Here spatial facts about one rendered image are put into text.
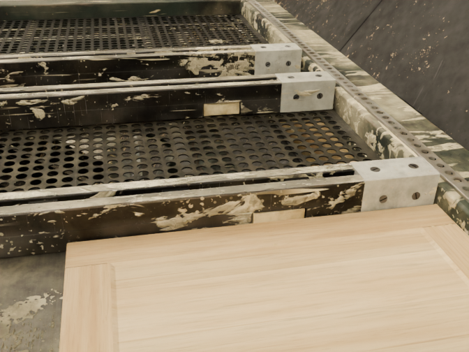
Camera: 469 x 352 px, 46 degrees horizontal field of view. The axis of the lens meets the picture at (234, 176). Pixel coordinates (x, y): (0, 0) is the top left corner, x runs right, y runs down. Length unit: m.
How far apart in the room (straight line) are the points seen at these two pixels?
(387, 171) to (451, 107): 1.52
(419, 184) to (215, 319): 0.40
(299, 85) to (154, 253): 0.60
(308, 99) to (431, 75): 1.38
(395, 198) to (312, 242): 0.17
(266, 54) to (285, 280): 0.83
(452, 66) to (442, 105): 0.19
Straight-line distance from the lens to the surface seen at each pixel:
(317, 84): 1.25
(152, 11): 2.10
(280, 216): 0.83
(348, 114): 1.22
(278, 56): 1.46
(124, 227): 0.80
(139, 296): 0.71
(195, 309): 0.68
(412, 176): 0.89
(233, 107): 1.22
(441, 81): 2.52
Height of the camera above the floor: 1.55
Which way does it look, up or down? 26 degrees down
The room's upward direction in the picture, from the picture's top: 63 degrees counter-clockwise
